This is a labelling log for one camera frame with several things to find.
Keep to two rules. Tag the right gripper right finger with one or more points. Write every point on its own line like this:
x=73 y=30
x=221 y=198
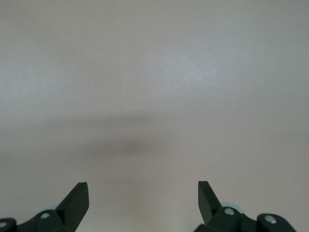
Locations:
x=212 y=215

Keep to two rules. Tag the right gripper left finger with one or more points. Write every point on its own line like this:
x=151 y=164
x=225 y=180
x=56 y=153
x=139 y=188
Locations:
x=70 y=212

